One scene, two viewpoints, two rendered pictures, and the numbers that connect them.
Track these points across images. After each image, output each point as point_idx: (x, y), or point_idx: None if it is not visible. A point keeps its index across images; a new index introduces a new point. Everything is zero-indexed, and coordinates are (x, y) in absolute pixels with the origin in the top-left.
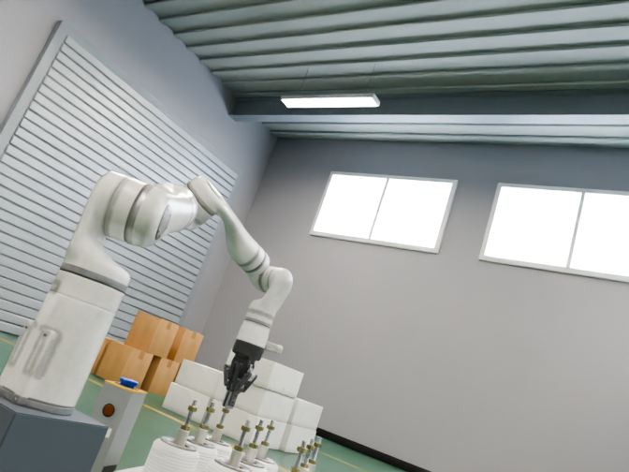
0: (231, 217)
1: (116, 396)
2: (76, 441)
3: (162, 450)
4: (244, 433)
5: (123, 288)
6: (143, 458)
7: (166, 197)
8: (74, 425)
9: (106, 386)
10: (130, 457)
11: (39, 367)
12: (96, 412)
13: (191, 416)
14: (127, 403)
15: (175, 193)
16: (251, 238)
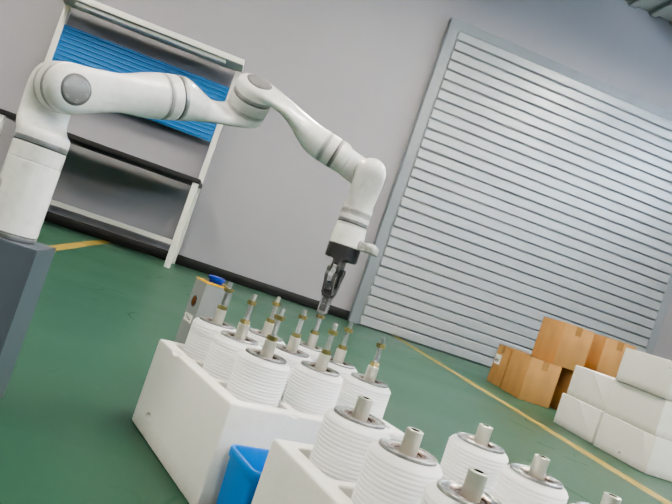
0: (279, 106)
1: (199, 288)
2: (7, 255)
3: (192, 323)
4: (249, 306)
5: (46, 145)
6: (405, 425)
7: (71, 67)
8: (3, 242)
9: (196, 281)
10: (386, 419)
11: None
12: (189, 303)
13: (226, 296)
14: (203, 293)
15: (127, 73)
16: (318, 127)
